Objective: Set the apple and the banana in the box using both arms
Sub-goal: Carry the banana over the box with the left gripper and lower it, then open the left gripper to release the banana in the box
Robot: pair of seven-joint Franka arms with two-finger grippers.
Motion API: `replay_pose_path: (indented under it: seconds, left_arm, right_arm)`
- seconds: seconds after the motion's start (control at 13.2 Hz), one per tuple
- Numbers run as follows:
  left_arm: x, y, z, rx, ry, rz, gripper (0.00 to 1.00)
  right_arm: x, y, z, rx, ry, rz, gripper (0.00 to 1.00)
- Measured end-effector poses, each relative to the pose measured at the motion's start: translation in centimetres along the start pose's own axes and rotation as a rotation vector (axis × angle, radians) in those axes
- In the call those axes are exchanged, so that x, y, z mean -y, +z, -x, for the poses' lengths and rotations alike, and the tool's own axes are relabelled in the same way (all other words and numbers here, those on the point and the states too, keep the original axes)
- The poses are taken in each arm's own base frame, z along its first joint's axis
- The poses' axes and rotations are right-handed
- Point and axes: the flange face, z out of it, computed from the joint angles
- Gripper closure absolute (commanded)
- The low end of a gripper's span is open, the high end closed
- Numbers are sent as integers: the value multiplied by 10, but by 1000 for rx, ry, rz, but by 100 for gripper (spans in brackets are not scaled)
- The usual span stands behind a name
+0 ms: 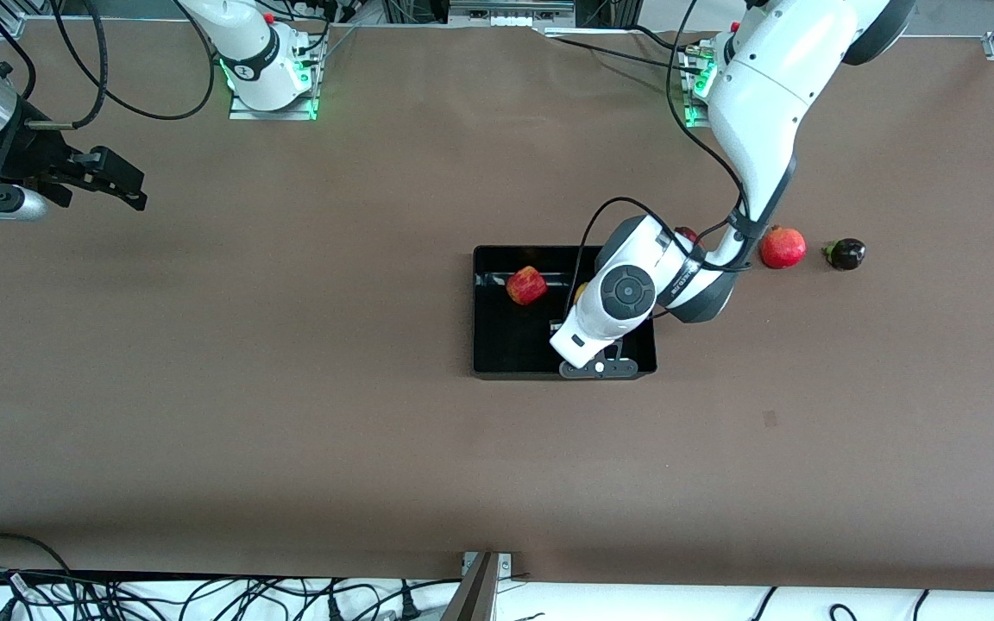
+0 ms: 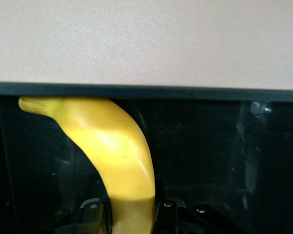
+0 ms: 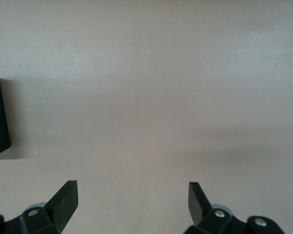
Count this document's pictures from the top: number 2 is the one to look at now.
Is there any yellow banana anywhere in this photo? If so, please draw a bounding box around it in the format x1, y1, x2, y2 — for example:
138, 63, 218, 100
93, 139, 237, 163
18, 95, 157, 234

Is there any black plastic box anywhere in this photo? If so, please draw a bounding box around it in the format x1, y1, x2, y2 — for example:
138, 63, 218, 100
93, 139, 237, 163
0, 81, 293, 234

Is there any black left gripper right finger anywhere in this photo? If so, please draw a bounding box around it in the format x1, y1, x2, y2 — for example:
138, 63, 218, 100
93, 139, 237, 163
151, 178, 187, 234

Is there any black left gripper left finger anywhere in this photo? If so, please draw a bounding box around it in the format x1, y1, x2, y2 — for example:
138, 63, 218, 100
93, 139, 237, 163
76, 192, 113, 234

